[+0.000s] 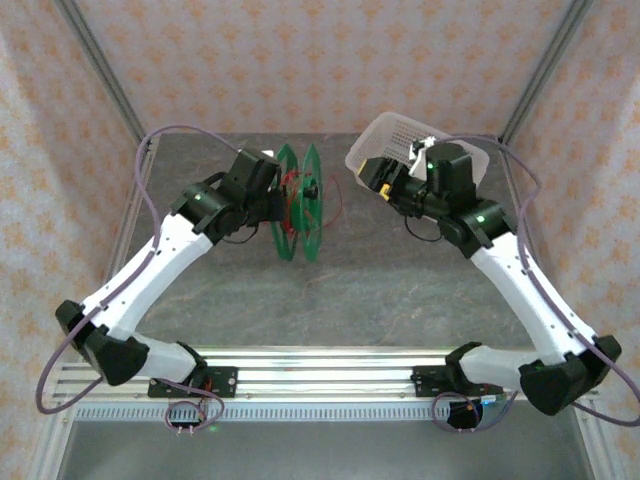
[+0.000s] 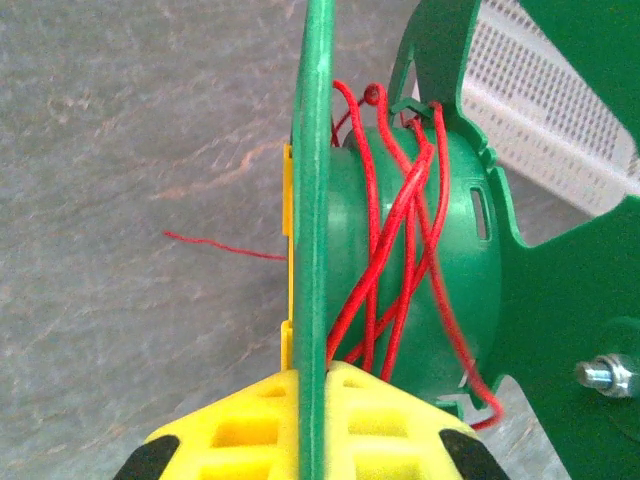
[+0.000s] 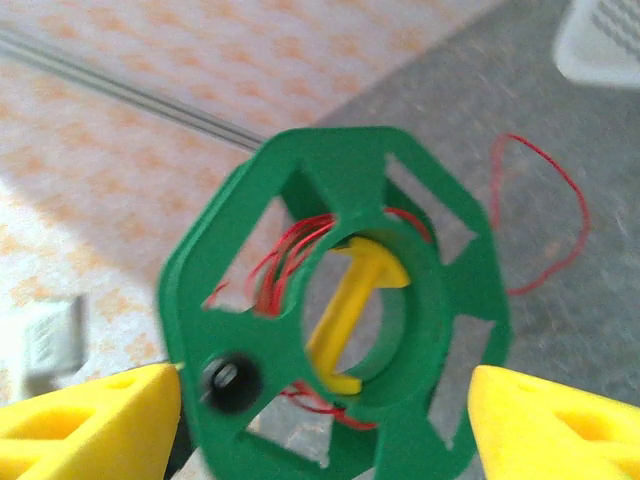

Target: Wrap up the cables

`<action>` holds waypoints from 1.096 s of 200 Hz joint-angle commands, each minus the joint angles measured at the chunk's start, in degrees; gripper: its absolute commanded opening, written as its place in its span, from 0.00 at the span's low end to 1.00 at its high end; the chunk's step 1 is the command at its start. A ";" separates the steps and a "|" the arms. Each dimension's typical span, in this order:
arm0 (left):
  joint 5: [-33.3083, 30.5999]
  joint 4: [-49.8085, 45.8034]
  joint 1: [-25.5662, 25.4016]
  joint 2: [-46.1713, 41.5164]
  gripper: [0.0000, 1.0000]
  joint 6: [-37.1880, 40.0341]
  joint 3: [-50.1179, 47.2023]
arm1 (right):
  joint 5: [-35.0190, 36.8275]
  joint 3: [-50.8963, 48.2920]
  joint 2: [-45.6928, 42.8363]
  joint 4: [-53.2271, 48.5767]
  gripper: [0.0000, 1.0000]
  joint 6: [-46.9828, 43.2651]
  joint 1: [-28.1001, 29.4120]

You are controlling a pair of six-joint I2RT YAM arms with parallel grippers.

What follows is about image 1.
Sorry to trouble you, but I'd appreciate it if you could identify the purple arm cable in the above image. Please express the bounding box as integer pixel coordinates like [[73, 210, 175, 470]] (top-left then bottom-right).
[[35, 124, 249, 435], [431, 133, 640, 435]]

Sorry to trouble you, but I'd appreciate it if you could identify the thin red cable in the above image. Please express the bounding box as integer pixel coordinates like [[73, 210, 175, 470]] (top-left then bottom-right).
[[277, 169, 344, 236]]

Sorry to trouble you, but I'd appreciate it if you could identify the white perforated plastic basket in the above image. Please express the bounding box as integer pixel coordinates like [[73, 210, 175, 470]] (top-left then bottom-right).
[[344, 110, 491, 187]]

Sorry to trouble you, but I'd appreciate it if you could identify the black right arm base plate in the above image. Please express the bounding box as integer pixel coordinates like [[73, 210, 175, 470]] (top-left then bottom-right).
[[412, 364, 503, 400]]

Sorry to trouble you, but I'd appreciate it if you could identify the aluminium corner post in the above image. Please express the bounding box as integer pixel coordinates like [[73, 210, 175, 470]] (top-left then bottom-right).
[[52, 0, 154, 149], [497, 0, 596, 149]]

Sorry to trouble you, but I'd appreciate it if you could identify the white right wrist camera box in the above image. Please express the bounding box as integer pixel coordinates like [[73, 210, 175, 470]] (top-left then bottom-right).
[[407, 135, 436, 176]]

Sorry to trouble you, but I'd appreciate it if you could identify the aluminium mounting rail frame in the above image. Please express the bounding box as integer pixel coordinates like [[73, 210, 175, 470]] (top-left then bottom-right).
[[52, 344, 601, 404]]

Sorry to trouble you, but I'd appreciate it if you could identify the green cable reel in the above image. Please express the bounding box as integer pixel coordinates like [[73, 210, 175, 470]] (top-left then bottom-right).
[[269, 143, 326, 264]]

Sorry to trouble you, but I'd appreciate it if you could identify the aluminium table side rail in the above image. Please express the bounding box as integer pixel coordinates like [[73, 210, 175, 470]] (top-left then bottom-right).
[[496, 135, 572, 361], [79, 137, 157, 362]]

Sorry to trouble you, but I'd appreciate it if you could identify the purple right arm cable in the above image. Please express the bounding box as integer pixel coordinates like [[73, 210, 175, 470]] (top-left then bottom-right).
[[431, 133, 640, 435]]

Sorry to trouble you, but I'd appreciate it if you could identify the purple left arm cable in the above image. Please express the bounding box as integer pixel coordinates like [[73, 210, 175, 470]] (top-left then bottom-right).
[[35, 124, 249, 435]]

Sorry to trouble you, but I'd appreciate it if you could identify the grey slotted cable duct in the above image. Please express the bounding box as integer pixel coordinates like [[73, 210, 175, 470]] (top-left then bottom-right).
[[74, 402, 584, 423]]

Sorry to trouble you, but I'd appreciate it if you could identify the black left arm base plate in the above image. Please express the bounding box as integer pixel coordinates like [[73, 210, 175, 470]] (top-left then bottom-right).
[[147, 366, 238, 400]]

